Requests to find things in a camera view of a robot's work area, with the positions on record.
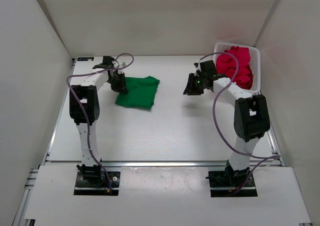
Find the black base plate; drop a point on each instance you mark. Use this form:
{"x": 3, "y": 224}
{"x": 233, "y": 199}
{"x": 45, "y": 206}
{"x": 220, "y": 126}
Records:
{"x": 221, "y": 186}
{"x": 101, "y": 188}

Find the green t shirt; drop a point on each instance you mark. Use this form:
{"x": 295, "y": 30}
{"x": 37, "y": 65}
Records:
{"x": 141, "y": 93}

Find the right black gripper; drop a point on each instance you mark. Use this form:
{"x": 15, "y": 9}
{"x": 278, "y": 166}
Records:
{"x": 189, "y": 90}

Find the aluminium frame rail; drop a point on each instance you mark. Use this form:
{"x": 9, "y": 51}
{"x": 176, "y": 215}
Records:
{"x": 274, "y": 163}

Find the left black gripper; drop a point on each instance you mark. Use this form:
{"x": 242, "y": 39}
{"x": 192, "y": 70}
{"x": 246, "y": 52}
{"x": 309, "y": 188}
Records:
{"x": 121, "y": 87}

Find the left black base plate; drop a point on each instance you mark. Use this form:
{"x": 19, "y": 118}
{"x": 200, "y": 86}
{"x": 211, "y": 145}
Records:
{"x": 101, "y": 188}

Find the dark label sticker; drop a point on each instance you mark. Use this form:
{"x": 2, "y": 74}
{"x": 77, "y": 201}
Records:
{"x": 85, "y": 59}

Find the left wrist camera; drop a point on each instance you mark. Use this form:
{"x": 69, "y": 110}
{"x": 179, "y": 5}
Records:
{"x": 119, "y": 67}

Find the white plastic basket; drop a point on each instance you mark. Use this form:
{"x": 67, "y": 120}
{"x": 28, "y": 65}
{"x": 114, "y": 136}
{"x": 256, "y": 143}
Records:
{"x": 255, "y": 62}

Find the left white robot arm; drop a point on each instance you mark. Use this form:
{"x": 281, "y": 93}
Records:
{"x": 84, "y": 109}

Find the red t shirt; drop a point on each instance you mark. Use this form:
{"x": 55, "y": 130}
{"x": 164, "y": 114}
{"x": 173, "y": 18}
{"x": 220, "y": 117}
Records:
{"x": 225, "y": 64}

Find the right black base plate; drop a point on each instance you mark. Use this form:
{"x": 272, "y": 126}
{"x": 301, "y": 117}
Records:
{"x": 221, "y": 186}

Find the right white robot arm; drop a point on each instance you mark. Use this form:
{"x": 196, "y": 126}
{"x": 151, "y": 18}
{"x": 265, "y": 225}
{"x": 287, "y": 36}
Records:
{"x": 250, "y": 120}

